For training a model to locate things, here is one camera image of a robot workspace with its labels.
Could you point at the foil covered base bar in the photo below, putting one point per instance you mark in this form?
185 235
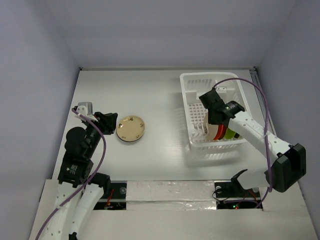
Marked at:
188 195

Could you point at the beige plate with black patch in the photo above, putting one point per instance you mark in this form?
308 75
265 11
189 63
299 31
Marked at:
210 130

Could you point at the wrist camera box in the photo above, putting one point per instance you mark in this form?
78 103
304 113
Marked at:
84 109
221 90

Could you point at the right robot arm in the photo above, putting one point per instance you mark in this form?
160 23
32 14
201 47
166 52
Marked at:
285 163

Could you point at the green plate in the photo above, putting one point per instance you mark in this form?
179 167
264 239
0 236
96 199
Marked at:
231 135

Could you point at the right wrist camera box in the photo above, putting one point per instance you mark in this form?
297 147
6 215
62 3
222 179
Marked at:
221 90

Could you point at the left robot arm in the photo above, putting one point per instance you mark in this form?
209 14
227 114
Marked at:
79 186

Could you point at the beige plate with marks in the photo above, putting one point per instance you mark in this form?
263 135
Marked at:
130 125

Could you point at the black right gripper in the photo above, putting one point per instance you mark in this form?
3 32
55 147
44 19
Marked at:
215 119

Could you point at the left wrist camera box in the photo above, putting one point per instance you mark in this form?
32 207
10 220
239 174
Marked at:
84 109

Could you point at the orange plate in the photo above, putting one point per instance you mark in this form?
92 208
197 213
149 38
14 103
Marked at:
220 132

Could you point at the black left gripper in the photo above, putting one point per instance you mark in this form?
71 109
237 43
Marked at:
107 120

